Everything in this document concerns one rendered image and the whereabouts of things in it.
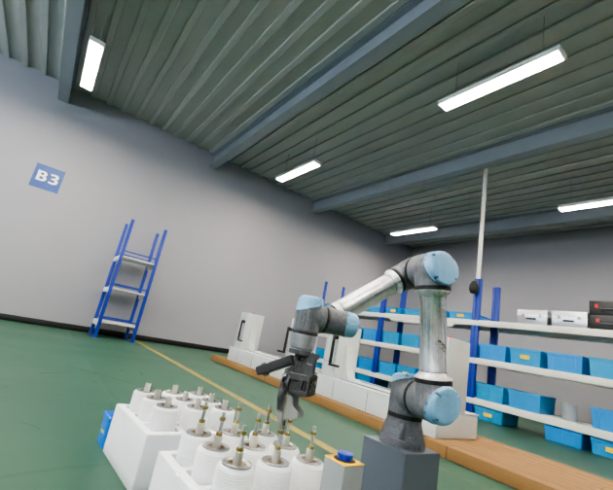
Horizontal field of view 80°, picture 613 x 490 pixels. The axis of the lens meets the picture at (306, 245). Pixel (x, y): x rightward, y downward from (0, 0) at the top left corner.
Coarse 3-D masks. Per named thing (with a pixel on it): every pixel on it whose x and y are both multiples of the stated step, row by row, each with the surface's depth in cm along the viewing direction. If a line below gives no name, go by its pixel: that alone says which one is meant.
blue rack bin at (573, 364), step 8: (552, 352) 445; (552, 360) 443; (560, 360) 436; (568, 360) 430; (576, 360) 423; (584, 360) 422; (552, 368) 441; (560, 368) 434; (568, 368) 427; (576, 368) 421; (584, 368) 421
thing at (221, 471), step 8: (216, 472) 87; (224, 472) 85; (232, 472) 85; (240, 472) 86; (248, 472) 87; (216, 480) 86; (224, 480) 85; (232, 480) 84; (240, 480) 85; (248, 480) 86; (216, 488) 85; (224, 488) 84; (232, 488) 84; (240, 488) 85; (248, 488) 86
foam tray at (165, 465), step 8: (160, 456) 106; (168, 456) 105; (160, 464) 104; (168, 464) 100; (176, 464) 100; (160, 472) 103; (168, 472) 99; (176, 472) 96; (184, 472) 96; (152, 480) 105; (160, 480) 101; (168, 480) 97; (176, 480) 94; (184, 480) 92; (192, 480) 92; (152, 488) 103; (160, 488) 100; (168, 488) 96; (176, 488) 93; (184, 488) 90; (192, 488) 88; (200, 488) 89; (208, 488) 90
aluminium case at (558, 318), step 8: (552, 312) 459; (560, 312) 451; (568, 312) 445; (576, 312) 439; (584, 312) 434; (552, 320) 456; (560, 320) 449; (568, 320) 441; (576, 320) 437; (584, 320) 431
